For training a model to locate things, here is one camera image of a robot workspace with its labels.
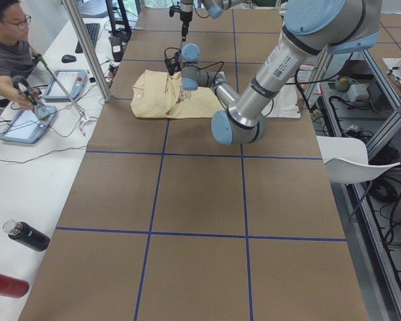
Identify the aluminium frame post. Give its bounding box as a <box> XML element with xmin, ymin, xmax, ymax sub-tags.
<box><xmin>62</xmin><ymin>0</ymin><xmax>111</xmax><ymax>102</ymax></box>

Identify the blue teach pendant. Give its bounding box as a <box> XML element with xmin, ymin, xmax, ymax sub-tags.
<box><xmin>0</xmin><ymin>105</ymin><xmax>57</xmax><ymax>144</ymax></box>
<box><xmin>43</xmin><ymin>70</ymin><xmax>88</xmax><ymax>102</ymax></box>

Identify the white plastic chair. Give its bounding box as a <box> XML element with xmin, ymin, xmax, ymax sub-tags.
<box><xmin>316</xmin><ymin>136</ymin><xmax>400</xmax><ymax>184</ymax></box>

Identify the black computer mouse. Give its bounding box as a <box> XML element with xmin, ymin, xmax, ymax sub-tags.
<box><xmin>61</xmin><ymin>54</ymin><xmax>77</xmax><ymax>64</ymax></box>

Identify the red water bottle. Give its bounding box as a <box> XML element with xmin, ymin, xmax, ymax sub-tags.
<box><xmin>0</xmin><ymin>274</ymin><xmax>29</xmax><ymax>298</ymax></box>

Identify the far blue teach pendant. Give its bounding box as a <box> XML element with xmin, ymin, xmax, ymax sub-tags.
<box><xmin>43</xmin><ymin>70</ymin><xmax>88</xmax><ymax>102</ymax></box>

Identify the long metal grabber stick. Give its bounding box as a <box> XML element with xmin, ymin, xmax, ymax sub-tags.
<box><xmin>38</xmin><ymin>56</ymin><xmax>98</xmax><ymax>136</ymax></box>

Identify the seated person grey shirt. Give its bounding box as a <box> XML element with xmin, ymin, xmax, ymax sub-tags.
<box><xmin>0</xmin><ymin>0</ymin><xmax>42</xmax><ymax>111</ymax></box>

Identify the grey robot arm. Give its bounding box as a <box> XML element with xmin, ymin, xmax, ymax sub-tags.
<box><xmin>169</xmin><ymin>0</ymin><xmax>251</xmax><ymax>42</ymax></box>
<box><xmin>164</xmin><ymin>0</ymin><xmax>382</xmax><ymax>145</ymax></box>

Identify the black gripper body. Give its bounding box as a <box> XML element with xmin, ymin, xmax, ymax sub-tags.
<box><xmin>180</xmin><ymin>2</ymin><xmax>193</xmax><ymax>41</ymax></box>
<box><xmin>164</xmin><ymin>47</ymin><xmax>181</xmax><ymax>75</ymax></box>

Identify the brown paper table cover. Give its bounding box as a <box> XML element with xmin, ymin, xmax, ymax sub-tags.
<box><xmin>20</xmin><ymin>8</ymin><xmax>368</xmax><ymax>320</ymax></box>

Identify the near blue teach pendant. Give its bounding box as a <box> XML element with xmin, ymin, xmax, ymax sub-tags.
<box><xmin>0</xmin><ymin>105</ymin><xmax>57</xmax><ymax>144</ymax></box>

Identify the beige long-sleeve printed shirt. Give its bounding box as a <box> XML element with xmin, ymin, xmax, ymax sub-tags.
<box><xmin>130</xmin><ymin>70</ymin><xmax>223</xmax><ymax>119</ymax></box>

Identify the black computer keyboard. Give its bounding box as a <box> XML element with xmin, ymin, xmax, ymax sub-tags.
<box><xmin>75</xmin><ymin>23</ymin><xmax>100</xmax><ymax>54</ymax></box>

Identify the black insulated bottle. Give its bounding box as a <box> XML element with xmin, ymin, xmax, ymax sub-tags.
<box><xmin>3</xmin><ymin>219</ymin><xmax>50</xmax><ymax>251</ymax></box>

